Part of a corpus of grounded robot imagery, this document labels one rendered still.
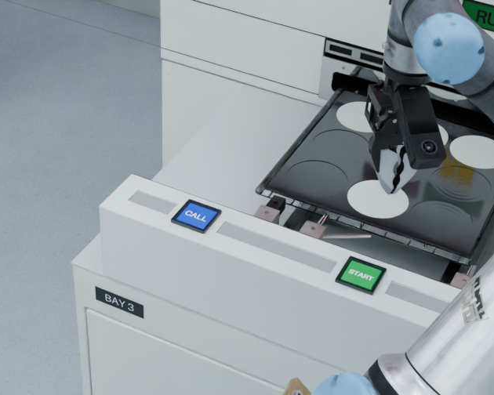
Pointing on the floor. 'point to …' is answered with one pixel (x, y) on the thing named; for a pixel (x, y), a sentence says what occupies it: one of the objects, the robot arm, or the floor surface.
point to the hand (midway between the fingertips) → (393, 189)
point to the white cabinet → (174, 349)
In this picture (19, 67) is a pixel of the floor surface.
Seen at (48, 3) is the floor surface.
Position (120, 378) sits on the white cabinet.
